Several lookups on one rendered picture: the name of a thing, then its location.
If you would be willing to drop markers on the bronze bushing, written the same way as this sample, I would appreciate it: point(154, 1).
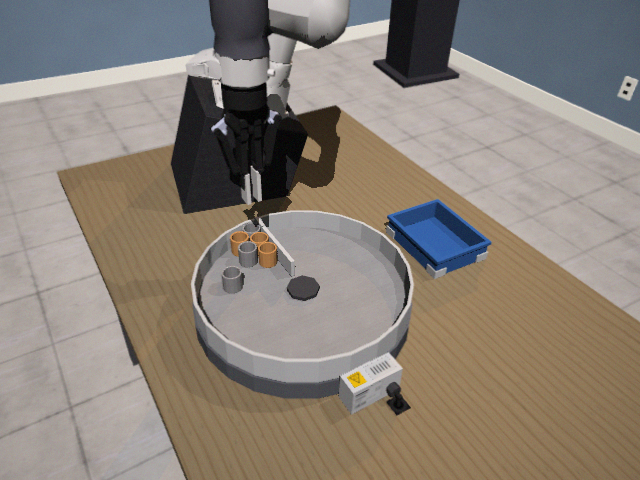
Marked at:
point(259, 237)
point(238, 237)
point(269, 258)

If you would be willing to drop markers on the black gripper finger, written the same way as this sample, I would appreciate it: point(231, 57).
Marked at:
point(258, 159)
point(241, 168)

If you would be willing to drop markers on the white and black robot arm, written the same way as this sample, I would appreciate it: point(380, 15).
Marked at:
point(249, 42)

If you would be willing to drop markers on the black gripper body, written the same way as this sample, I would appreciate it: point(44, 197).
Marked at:
point(244, 103)

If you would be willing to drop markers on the blue plastic crate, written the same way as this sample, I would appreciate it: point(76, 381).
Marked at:
point(439, 239)

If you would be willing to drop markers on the grey metal bushing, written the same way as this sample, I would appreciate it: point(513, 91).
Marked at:
point(251, 228)
point(232, 284)
point(247, 252)

